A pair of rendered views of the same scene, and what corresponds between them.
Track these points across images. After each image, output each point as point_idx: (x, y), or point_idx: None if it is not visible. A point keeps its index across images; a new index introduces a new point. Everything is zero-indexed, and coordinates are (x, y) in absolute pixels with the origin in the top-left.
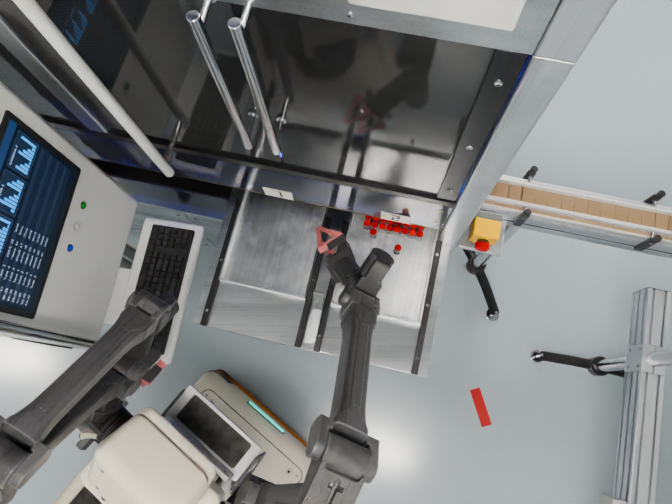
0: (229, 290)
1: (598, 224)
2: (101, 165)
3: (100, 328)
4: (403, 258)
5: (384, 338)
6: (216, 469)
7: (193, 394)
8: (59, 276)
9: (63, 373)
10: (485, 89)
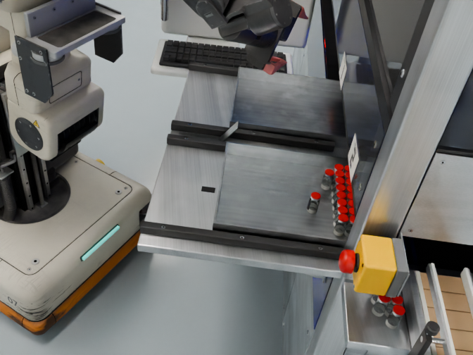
0: (229, 82)
1: None
2: (329, 20)
3: (181, 30)
4: (304, 217)
5: (189, 200)
6: (37, 8)
7: (115, 17)
8: None
9: None
10: None
